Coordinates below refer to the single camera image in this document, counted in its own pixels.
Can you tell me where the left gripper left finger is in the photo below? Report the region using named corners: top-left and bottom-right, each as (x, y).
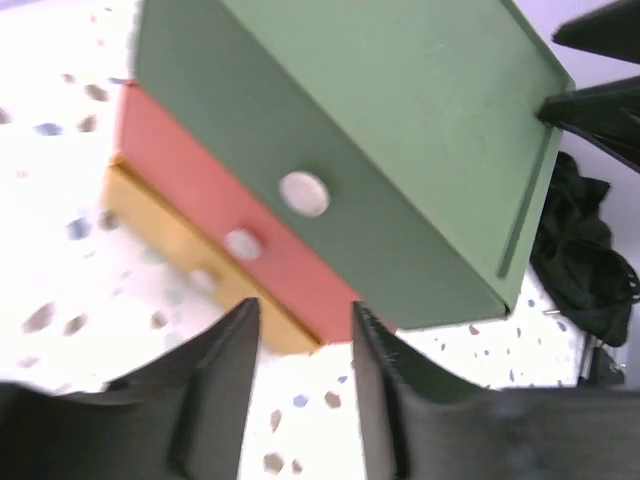
top-left (1, 298), bottom-right (260, 480)

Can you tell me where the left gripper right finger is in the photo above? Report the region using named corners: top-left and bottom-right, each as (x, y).
top-left (352, 302), bottom-right (639, 480)

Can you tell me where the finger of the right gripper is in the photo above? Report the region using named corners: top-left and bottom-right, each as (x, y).
top-left (537, 77), bottom-right (640, 171)
top-left (552, 0), bottom-right (640, 63)

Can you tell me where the yellow drawer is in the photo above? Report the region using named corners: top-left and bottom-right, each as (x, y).
top-left (103, 155), bottom-right (322, 355)

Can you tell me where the green drawer box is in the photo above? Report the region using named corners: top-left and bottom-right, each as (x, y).
top-left (135, 1), bottom-right (574, 329)

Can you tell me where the orange drawer box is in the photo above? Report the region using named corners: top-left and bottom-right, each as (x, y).
top-left (116, 83), bottom-right (358, 345)

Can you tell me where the black cloth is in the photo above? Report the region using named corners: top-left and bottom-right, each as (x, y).
top-left (531, 152), bottom-right (639, 347)

